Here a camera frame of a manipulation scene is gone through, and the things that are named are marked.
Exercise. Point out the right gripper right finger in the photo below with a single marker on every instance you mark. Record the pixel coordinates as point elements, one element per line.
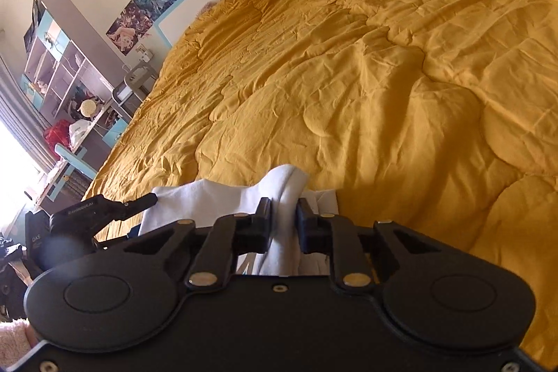
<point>346,246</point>

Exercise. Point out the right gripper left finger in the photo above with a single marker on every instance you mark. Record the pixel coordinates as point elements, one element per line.
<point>231,236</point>

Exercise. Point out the white Nevada sweatshirt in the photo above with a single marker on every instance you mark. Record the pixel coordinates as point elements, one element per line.
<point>204,201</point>

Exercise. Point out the light blue desk chair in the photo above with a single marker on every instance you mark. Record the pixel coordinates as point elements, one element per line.
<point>76,160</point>

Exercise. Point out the red bag on desk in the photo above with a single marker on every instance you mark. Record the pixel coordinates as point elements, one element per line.
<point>57,134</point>

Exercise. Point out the grey window curtain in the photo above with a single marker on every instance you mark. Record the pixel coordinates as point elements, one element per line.
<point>23,121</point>

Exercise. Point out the grey blue shelf desk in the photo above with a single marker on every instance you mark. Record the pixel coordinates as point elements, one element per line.
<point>68,62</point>

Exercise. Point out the grey bedside cart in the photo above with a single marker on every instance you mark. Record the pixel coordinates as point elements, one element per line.
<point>135,87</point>

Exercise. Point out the mustard yellow quilt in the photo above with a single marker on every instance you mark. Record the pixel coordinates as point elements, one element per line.
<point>440,115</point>

